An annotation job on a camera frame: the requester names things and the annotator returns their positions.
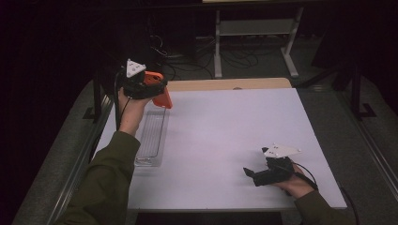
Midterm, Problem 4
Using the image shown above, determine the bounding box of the ribbed clear plastic tray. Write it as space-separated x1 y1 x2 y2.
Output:
134 108 172 168

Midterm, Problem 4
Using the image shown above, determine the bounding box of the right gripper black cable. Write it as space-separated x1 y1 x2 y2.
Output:
289 161 360 225

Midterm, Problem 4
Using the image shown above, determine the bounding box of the white metal table frame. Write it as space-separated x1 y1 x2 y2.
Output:
214 7 305 79

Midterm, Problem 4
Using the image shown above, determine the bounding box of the person's left hand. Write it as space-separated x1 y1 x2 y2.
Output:
117 93 152 137

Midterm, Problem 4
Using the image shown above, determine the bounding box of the black floor stand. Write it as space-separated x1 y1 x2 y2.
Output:
83 70 111 124
349 62 377 121

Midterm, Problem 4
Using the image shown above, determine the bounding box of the thin black cable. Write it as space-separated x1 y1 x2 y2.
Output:
119 97 131 121

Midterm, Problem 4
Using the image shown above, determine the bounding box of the person's right hand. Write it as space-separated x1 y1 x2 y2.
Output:
271 163 315 200

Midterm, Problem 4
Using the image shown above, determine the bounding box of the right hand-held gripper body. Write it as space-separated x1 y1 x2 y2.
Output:
253 142 303 188

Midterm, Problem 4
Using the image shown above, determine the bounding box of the tangle of floor cables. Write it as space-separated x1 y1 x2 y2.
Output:
149 34 283 81

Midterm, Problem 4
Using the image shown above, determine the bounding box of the orange phone case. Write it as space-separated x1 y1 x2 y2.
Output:
144 70 174 110

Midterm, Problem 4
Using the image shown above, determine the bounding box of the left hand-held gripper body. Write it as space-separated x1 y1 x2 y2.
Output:
120 58 148 100

